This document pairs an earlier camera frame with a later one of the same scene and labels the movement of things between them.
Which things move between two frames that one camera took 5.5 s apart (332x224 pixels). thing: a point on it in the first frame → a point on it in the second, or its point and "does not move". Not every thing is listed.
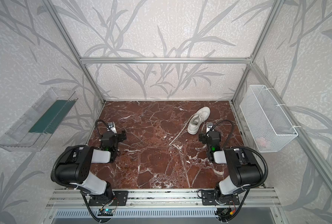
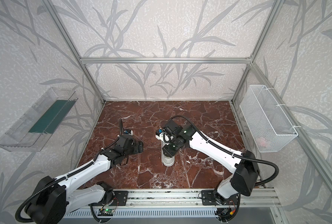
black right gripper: [202, 137] → [167, 149]
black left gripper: [120, 136] → [124, 137]
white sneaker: [200, 116] → [166, 160]
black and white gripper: [111, 126] → [129, 131]
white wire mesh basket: [267, 123] does not move
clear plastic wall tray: [35, 129] does not move
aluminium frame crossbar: [166, 60] does not move
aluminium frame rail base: [182, 199] does not move
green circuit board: [106, 212] does not move
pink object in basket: [261, 142] does not move
